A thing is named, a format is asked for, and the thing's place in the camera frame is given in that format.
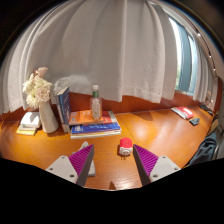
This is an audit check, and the white pleated curtain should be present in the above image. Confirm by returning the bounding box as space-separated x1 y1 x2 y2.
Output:
0 0 180 114

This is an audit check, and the window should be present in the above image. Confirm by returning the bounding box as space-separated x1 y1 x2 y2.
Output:
168 16 202 96

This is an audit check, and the flat blue book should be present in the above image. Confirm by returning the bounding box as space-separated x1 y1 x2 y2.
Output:
70 122 122 135

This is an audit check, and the dark jacket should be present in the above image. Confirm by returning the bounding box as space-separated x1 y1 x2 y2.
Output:
188 131 220 167

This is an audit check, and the red and white booklet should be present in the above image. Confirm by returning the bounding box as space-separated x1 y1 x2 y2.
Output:
170 106 195 121

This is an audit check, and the white and pink flower bouquet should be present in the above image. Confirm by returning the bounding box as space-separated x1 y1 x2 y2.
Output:
22 66 54 110

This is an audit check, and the red and white charger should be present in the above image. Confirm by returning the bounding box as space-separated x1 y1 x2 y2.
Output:
118 137 134 158

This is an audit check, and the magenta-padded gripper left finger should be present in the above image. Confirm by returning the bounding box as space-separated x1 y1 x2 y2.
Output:
45 143 95 187

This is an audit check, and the upright dark blue book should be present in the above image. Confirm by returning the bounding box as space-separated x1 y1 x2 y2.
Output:
54 86 72 134

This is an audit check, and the white power strip plug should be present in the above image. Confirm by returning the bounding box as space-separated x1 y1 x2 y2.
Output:
77 140 91 152

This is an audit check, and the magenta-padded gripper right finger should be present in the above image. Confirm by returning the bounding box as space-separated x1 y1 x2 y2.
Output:
132 143 182 187

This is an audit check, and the white book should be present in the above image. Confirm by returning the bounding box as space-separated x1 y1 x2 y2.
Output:
19 111 42 129

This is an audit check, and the clear bottle with green cap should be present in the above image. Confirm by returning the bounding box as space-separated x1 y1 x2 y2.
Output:
89 84 103 121

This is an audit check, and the yellow book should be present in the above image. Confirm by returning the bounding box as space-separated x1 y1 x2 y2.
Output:
15 124 39 136

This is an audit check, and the large white magazine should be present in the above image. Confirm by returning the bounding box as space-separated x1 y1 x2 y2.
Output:
69 129 123 140

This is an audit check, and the red book in stack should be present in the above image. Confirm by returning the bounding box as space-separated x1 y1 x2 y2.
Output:
99 110 119 125

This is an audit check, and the orange book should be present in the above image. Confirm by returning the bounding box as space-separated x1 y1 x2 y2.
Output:
68 109 95 126

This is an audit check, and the small dark object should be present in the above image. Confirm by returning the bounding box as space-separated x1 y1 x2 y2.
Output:
189 117 201 127

